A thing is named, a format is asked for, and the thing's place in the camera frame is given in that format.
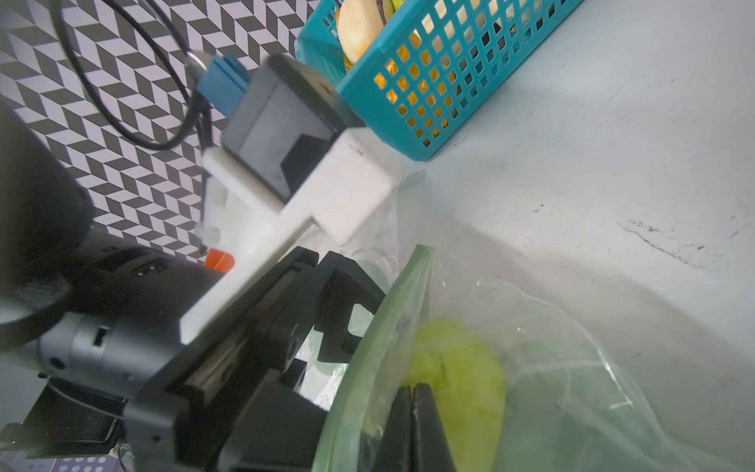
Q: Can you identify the zip-top bag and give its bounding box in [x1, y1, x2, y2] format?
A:
[313, 245, 733, 471]

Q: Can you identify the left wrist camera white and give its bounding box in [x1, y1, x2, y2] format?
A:
[180, 52, 404, 343]

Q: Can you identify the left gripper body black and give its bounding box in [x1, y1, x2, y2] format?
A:
[1, 106, 330, 471]

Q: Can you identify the cream pear bag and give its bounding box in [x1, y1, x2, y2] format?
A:
[336, 0, 395, 64]

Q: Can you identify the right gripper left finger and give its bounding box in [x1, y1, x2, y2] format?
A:
[372, 387, 412, 472]

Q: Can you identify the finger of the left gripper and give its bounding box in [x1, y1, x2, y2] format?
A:
[314, 252, 385, 363]

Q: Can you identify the teal plastic basket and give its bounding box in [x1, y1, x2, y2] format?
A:
[295, 0, 580, 161]

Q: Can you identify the orange bowl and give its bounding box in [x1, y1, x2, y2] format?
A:
[204, 249, 235, 273]

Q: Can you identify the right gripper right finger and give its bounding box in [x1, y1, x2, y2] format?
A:
[412, 383, 456, 472]

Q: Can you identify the green pear bag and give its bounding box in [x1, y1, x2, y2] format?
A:
[404, 318, 506, 471]

